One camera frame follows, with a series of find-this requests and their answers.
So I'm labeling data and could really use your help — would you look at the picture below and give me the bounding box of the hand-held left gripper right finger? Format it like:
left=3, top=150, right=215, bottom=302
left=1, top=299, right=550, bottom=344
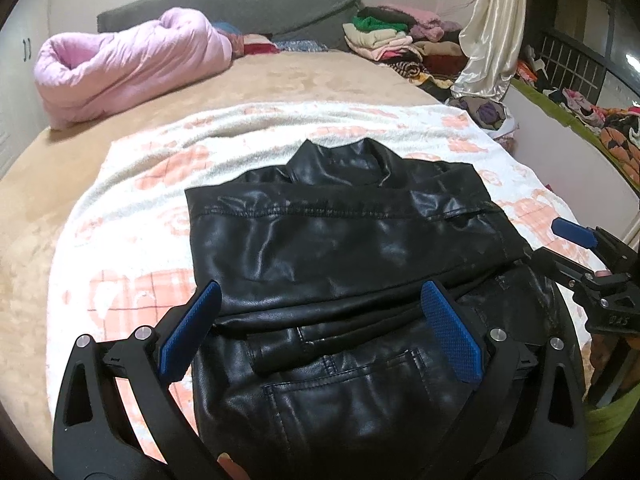
left=421, top=280, right=589, bottom=480

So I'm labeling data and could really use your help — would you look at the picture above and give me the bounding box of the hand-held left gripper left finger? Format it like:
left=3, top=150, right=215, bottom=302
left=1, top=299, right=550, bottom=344
left=52, top=280, right=224, bottom=480

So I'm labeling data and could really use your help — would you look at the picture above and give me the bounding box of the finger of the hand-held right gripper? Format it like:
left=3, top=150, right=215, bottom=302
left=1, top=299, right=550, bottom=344
left=522, top=244, right=587, bottom=289
left=551, top=217, right=640, bottom=274

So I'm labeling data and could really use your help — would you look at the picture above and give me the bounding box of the black leather jacket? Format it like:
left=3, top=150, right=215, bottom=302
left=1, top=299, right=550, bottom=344
left=184, top=137, right=582, bottom=480

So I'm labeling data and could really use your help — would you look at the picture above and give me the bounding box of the heap of colourful clothes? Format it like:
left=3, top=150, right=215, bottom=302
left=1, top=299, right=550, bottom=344
left=515, top=57, right=640, bottom=162

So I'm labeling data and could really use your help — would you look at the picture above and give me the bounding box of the bag of mixed clothes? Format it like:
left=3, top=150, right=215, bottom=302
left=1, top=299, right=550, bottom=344
left=444, top=94, right=517, bottom=142

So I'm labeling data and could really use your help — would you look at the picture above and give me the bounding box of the pile of folded clothes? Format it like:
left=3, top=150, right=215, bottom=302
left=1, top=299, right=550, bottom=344
left=342, top=5, right=472, bottom=84

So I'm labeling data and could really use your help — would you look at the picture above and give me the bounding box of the person's left hand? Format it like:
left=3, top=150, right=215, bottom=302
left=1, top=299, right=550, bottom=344
left=217, top=452, right=252, bottom=480

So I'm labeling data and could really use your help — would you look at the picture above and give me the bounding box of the white blanket with pink print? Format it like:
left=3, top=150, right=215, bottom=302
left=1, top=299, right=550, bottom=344
left=46, top=100, right=610, bottom=467

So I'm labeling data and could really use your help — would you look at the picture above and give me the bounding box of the black grid rack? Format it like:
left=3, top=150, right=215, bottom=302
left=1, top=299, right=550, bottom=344
left=520, top=25, right=640, bottom=121

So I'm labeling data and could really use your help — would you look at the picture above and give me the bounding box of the cream satin curtain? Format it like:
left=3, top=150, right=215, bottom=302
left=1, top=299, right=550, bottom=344
left=450, top=0, right=529, bottom=104

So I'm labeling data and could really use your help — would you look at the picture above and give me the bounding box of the bed with tan plush sheet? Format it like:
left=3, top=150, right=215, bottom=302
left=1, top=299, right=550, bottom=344
left=0, top=47, right=451, bottom=461

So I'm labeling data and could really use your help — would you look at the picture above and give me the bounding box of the pink quilt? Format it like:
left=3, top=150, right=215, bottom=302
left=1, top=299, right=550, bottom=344
left=33, top=7, right=236, bottom=131

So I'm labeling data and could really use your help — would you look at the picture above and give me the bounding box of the red cloth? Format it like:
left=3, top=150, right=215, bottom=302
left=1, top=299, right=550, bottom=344
left=242, top=33, right=282, bottom=56

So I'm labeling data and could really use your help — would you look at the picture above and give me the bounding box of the white wardrobe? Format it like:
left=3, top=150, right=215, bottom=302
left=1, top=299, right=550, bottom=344
left=0, top=0, right=42, bottom=183

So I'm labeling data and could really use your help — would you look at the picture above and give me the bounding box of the blue knitted cloth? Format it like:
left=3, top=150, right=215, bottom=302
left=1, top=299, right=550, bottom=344
left=210, top=20, right=247, bottom=37

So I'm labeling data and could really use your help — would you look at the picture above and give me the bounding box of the blue patterned cloth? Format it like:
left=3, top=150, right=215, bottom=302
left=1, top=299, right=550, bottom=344
left=272, top=37, right=332, bottom=54

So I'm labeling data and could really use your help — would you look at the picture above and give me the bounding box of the grey padded headboard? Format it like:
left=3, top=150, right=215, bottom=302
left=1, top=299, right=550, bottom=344
left=96, top=0, right=364, bottom=53

